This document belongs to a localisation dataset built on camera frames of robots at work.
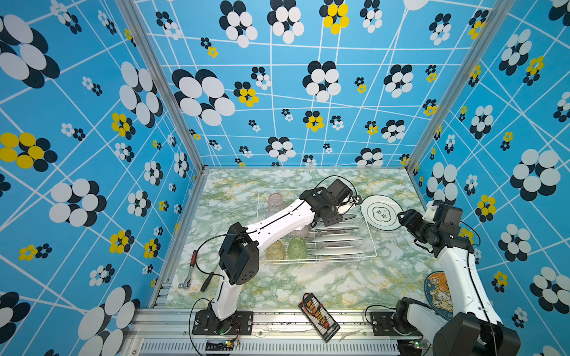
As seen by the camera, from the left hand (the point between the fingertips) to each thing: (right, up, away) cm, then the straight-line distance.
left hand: (335, 208), depth 84 cm
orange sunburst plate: (-2, -6, -8) cm, 10 cm away
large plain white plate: (0, -14, -8) cm, 16 cm away
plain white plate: (0, -11, -2) cm, 11 cm away
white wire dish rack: (+10, -6, +10) cm, 16 cm away
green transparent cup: (-15, -16, +2) cm, 22 cm away
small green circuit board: (-38, -43, -13) cm, 59 cm away
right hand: (+26, -4, -2) cm, 27 cm away
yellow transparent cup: (-23, -16, -1) cm, 28 cm away
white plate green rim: (+25, -4, +18) cm, 31 cm away
